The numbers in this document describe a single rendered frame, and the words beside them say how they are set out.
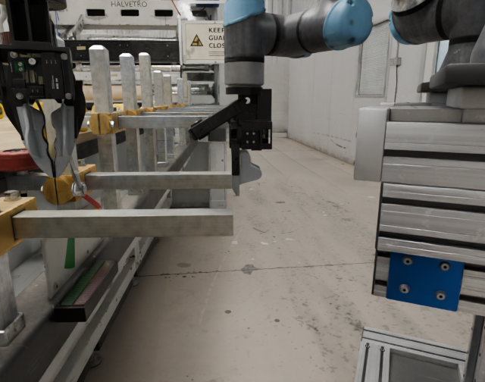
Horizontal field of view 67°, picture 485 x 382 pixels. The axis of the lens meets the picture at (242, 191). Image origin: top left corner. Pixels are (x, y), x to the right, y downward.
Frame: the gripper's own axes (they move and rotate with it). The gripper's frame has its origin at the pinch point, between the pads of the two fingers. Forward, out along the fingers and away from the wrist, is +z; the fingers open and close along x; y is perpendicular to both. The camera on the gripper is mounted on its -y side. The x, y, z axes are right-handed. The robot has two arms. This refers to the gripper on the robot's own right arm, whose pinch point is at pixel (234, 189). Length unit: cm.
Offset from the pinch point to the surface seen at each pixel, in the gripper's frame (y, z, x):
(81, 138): -46, -6, 42
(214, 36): -11, -66, 247
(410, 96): 203, -18, 347
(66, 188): -29.7, -2.7, -8.5
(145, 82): -31, -23, 69
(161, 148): -31, 4, 94
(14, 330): -29.3, 11.3, -29.4
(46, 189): -33.1, -2.5, -8.5
